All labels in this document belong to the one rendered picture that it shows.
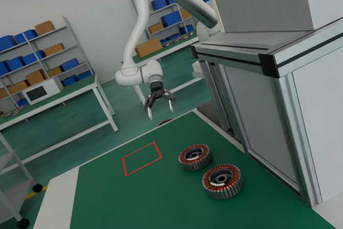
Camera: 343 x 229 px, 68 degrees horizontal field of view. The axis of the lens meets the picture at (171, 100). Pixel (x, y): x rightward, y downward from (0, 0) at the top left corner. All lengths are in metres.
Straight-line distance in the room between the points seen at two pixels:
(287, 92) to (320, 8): 0.17
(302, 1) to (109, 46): 7.11
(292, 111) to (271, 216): 0.26
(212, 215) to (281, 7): 0.52
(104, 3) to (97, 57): 1.46
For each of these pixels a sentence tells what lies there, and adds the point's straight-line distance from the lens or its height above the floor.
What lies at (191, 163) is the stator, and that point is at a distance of 0.86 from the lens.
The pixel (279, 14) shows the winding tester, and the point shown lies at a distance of 0.63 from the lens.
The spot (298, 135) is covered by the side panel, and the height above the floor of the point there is 0.93.
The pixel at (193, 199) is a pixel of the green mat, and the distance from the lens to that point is 0.78.
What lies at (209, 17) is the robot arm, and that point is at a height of 1.11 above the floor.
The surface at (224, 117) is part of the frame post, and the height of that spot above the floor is 0.82.
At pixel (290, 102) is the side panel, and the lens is 0.54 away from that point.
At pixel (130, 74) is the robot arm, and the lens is 1.55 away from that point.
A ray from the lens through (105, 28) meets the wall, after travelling 7.53.
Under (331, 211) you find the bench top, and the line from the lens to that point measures 0.68.
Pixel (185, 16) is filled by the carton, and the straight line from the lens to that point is 7.38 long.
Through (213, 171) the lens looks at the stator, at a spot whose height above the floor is 0.78.
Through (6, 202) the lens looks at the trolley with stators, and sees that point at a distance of 2.72.
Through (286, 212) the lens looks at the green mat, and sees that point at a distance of 0.69.
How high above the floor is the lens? 1.26
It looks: 19 degrees down
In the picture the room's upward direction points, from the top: 23 degrees counter-clockwise
